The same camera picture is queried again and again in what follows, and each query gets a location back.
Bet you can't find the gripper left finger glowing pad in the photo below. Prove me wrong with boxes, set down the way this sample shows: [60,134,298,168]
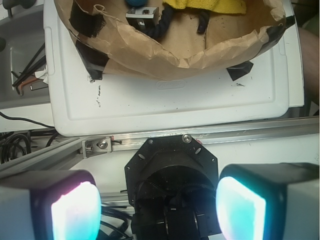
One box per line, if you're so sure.
[0,170,102,240]

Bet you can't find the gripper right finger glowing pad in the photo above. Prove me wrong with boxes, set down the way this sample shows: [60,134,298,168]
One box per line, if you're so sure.
[215,162,320,240]

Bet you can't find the blue ball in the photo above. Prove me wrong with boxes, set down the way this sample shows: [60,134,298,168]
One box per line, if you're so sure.
[126,0,148,7]

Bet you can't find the brown paper bag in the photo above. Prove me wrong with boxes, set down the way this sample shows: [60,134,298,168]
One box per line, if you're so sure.
[54,0,288,81]

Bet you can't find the grey plastic bin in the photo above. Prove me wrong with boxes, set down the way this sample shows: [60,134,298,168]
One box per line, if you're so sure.
[0,1,50,109]

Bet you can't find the yellow cloth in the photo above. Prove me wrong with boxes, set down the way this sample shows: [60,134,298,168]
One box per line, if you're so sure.
[163,0,247,15]

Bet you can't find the aluminium extrusion rail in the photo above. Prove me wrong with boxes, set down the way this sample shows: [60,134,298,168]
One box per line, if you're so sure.
[0,116,320,175]

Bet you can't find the silver corner bracket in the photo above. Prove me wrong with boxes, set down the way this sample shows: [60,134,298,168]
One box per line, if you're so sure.
[81,136,112,159]

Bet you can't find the black cables bundle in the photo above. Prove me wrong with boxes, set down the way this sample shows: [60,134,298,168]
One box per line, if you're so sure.
[0,110,61,165]

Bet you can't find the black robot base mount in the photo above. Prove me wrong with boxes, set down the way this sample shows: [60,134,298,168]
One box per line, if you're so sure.
[124,134,221,240]

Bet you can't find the silver metal bracket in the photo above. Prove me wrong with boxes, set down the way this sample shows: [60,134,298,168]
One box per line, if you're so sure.
[125,7,159,31]

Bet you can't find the dark navy rope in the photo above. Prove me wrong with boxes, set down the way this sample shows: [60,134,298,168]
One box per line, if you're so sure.
[143,5,210,40]

